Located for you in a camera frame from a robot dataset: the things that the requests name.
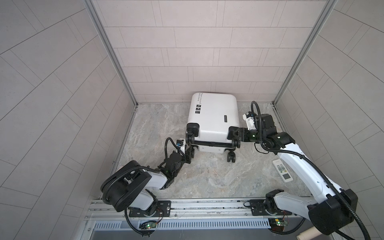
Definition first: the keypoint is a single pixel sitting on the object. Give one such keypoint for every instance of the white remote control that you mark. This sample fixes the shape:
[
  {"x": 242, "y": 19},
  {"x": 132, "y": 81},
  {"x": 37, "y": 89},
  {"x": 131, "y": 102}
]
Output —
[{"x": 282, "y": 171}]

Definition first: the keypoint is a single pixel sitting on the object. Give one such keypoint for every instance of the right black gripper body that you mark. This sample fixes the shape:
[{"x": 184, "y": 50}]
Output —
[{"x": 251, "y": 135}]

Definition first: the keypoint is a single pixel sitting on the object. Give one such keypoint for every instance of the left circuit board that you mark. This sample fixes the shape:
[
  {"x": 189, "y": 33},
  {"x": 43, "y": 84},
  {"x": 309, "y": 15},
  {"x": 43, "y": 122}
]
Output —
[{"x": 148, "y": 225}]

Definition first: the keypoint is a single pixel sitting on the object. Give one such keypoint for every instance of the right circuit board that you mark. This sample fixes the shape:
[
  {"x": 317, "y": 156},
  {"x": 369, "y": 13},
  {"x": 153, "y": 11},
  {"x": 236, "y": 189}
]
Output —
[{"x": 278, "y": 225}]

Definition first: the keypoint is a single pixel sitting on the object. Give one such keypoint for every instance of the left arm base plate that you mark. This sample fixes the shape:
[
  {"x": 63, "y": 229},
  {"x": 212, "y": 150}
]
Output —
[{"x": 162, "y": 209}]

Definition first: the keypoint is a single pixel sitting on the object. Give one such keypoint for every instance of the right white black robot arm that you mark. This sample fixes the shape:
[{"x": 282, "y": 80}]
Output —
[{"x": 330, "y": 207}]

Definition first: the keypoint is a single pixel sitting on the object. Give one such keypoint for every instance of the aluminium mounting rail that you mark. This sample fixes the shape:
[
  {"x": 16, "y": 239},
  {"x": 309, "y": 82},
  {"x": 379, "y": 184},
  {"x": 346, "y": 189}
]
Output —
[{"x": 233, "y": 208}]

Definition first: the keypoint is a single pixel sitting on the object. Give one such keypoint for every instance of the circuit board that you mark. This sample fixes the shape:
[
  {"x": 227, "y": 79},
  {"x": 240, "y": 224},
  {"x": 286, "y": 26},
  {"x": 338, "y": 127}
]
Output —
[
  {"x": 148, "y": 225},
  {"x": 278, "y": 225}
]

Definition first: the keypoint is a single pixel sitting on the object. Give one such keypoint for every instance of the black white suitcase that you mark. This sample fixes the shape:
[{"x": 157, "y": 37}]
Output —
[{"x": 212, "y": 121}]

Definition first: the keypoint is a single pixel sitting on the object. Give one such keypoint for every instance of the beige wooden handle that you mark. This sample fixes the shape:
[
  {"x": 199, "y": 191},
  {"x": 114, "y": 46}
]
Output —
[{"x": 309, "y": 234}]

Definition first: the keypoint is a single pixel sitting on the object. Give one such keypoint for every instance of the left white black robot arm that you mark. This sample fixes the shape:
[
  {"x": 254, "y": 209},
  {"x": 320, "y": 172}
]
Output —
[{"x": 129, "y": 187}]

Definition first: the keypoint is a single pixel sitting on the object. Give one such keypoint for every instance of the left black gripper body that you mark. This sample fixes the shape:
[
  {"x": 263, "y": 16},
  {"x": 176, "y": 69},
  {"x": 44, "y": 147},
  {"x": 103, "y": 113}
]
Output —
[{"x": 181, "y": 161}]

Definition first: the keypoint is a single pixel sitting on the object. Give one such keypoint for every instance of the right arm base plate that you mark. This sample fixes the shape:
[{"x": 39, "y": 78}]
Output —
[{"x": 263, "y": 207}]

